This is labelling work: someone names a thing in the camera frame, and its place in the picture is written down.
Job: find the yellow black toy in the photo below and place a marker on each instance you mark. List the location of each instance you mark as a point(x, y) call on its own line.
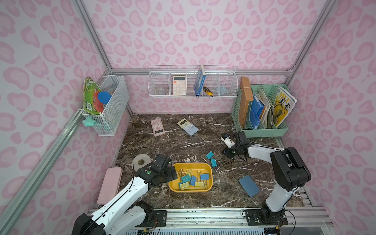
point(208, 91)

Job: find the white wire side basket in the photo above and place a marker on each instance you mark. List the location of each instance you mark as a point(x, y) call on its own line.
point(108, 121)

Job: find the pink pencil case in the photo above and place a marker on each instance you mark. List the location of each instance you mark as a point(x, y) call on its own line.
point(110, 185)

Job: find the green snack package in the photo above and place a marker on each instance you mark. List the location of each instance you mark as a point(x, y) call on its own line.
point(91, 103)

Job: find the metal base rail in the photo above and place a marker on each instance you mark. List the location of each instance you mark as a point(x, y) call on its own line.
point(217, 221)

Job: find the yellow-green binder clip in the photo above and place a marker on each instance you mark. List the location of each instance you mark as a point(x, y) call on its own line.
point(198, 183)

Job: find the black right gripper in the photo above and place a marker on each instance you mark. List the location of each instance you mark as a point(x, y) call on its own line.
point(232, 151)

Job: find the brown clipboard in organizer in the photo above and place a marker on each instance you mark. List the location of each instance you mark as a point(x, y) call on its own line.
point(245, 98)

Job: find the blue round disc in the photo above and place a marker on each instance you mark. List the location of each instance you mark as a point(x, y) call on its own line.
point(104, 97)

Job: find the pink calculator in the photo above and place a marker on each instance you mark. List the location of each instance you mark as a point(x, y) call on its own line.
point(157, 127)

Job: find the blue folder in organizer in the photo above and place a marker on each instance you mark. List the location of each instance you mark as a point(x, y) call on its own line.
point(255, 112)

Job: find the mint star toy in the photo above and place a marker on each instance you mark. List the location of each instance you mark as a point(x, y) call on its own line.
point(89, 122)

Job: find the white tape roll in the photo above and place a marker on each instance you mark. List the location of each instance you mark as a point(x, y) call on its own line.
point(140, 161)

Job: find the white wire wall basket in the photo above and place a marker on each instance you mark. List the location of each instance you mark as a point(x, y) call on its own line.
point(221, 80)

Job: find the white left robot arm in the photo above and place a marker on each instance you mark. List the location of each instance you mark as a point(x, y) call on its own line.
point(126, 211)

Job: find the yellow magazine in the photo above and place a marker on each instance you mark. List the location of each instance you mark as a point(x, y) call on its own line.
point(284, 104)

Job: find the blue book in basket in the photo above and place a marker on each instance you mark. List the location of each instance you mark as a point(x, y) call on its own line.
point(198, 86)

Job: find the yellow blue calculator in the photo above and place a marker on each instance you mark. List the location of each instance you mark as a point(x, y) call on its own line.
point(188, 127)

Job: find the green plastic file organizer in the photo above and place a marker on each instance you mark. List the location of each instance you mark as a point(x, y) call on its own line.
point(263, 125)

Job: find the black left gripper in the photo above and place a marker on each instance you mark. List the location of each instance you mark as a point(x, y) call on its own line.
point(169, 173)

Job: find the yellow plastic storage box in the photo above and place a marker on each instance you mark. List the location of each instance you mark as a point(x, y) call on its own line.
point(192, 168)

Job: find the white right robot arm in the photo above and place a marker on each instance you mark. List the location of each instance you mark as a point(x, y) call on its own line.
point(290, 173)

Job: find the white orange calculator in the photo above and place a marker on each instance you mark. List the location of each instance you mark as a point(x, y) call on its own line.
point(179, 87)

